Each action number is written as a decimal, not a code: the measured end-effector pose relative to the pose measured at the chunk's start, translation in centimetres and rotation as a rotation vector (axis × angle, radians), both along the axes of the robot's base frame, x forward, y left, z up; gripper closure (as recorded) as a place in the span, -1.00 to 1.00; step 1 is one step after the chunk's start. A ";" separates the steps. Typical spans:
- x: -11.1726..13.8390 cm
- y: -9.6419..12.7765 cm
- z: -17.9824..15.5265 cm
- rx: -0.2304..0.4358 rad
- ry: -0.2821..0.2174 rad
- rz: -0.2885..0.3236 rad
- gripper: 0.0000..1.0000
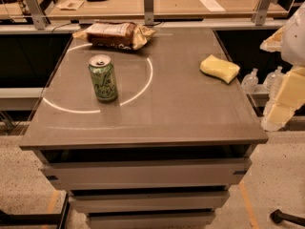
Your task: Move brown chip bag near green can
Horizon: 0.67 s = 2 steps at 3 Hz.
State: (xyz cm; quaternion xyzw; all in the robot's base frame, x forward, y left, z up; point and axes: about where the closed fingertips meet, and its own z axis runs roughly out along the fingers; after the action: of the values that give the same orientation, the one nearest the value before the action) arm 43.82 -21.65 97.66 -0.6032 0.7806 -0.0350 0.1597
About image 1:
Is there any green soda can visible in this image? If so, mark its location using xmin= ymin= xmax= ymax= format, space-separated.
xmin=89 ymin=54 xmax=118 ymax=102

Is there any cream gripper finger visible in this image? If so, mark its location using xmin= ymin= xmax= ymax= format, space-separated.
xmin=261 ymin=66 xmax=305 ymax=132
xmin=260 ymin=27 xmax=285 ymax=52

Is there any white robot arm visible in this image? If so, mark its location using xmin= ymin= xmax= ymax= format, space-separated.
xmin=260 ymin=2 xmax=305 ymax=132

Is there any brown chip bag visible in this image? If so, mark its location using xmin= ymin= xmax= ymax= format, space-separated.
xmin=72 ymin=21 xmax=156 ymax=51

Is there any clear plastic bottle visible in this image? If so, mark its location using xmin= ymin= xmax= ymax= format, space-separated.
xmin=241 ymin=68 xmax=258 ymax=94
xmin=263 ymin=66 xmax=283 ymax=93

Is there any grey metal bracket centre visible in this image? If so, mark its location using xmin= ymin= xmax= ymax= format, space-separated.
xmin=144 ymin=0 xmax=154 ymax=26

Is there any black chair base leg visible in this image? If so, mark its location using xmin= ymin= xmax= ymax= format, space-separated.
xmin=270 ymin=209 xmax=305 ymax=226

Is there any yellow sponge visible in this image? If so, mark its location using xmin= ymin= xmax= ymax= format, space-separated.
xmin=199 ymin=54 xmax=240 ymax=84

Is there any grey metal bracket right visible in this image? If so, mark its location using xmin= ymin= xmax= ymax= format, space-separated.
xmin=252 ymin=0 xmax=273 ymax=26

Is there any grey drawer cabinet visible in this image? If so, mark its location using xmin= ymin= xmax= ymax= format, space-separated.
xmin=21 ymin=28 xmax=267 ymax=229

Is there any grey metal bracket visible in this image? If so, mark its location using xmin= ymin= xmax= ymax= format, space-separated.
xmin=252 ymin=0 xmax=273 ymax=26
xmin=144 ymin=0 xmax=154 ymax=26
xmin=25 ymin=0 xmax=49 ymax=30

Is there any small paper note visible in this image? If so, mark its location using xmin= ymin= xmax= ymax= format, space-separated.
xmin=57 ymin=0 xmax=84 ymax=10

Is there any grey metal bracket left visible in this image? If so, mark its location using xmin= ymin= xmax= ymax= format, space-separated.
xmin=25 ymin=0 xmax=49 ymax=30

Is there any black floor frame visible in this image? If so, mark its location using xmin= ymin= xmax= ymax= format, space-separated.
xmin=0 ymin=196 xmax=70 ymax=229

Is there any wooden desk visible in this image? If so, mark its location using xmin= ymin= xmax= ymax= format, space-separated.
xmin=50 ymin=0 xmax=259 ymax=20

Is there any white paper sheet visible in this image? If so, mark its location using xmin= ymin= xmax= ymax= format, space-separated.
xmin=200 ymin=0 xmax=225 ymax=12

